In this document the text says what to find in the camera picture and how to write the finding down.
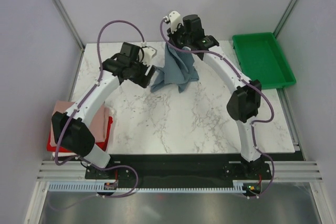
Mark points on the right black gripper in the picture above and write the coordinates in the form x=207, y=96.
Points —
x=172, y=35

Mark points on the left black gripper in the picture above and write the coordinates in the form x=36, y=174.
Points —
x=144, y=81

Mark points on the blue grey t shirt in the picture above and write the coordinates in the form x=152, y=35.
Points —
x=178, y=69

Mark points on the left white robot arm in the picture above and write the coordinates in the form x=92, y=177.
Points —
x=71, y=128

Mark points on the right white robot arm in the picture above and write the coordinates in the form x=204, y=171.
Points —
x=245, y=94

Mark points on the red folded t shirt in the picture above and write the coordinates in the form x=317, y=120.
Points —
x=65, y=152

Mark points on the green plastic tray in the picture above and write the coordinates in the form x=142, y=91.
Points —
x=261, y=57

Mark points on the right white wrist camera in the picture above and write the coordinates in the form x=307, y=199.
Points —
x=175, y=20

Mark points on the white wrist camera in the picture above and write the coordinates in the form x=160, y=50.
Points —
x=175, y=20
x=146, y=53

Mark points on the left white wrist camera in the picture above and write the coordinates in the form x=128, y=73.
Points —
x=146, y=53

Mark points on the right aluminium corner post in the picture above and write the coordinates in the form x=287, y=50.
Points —
x=286, y=14

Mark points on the aluminium corner post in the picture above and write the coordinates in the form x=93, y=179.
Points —
x=68, y=22
x=286, y=14

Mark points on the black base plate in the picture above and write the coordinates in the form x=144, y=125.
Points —
x=175, y=169

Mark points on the light blue cable duct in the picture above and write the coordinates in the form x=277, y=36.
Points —
x=113, y=186

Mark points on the left aluminium corner post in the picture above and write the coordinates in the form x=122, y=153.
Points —
x=68, y=22

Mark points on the aluminium frame rail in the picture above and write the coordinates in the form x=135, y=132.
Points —
x=285, y=171

